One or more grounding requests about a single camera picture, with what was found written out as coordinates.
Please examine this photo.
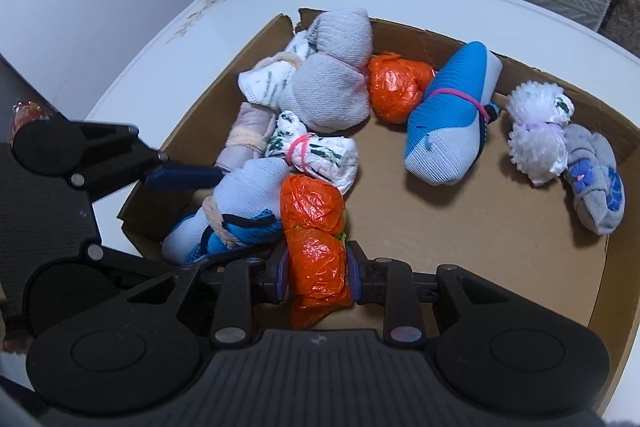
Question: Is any long orange plastic bag bundle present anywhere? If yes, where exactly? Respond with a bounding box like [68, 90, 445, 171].
[280, 174, 353, 330]

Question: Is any white fluffy sock bundle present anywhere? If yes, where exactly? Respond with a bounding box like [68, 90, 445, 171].
[505, 81, 576, 186]

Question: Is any gray sock bundle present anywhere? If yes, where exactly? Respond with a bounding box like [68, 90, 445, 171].
[277, 7, 373, 134]

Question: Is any brown cardboard box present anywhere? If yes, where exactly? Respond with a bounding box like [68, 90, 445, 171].
[117, 7, 640, 424]

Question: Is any orange red packet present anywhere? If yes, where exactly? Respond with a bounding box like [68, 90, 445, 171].
[11, 103, 53, 132]

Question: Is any gray sock blue flower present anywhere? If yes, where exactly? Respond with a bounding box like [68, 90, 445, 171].
[562, 123, 626, 236]

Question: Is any pink beige sock bundle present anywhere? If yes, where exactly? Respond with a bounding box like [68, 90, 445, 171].
[220, 102, 279, 174]

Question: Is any light blue sock bundle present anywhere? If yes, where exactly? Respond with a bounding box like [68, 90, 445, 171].
[161, 157, 291, 267]

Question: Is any white green sock pink band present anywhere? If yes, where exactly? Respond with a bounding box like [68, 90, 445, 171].
[264, 111, 360, 196]

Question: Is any white green printed sock bundle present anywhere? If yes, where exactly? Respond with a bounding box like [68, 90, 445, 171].
[237, 31, 321, 108]

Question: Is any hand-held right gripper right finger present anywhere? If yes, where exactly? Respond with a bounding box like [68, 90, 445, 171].
[345, 241, 508, 346]

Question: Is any round orange plastic bag ball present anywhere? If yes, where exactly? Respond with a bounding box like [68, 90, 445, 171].
[367, 52, 436, 125]

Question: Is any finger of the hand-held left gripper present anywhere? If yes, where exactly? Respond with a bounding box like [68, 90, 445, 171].
[67, 122, 224, 204]
[82, 243, 202, 291]

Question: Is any white cabinet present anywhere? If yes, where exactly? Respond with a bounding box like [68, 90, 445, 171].
[0, 0, 206, 118]

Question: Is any blue white ribbed sock bundle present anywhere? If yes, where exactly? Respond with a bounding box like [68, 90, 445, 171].
[404, 41, 503, 186]

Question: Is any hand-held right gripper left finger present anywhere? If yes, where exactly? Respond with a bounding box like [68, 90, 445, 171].
[125, 251, 292, 348]

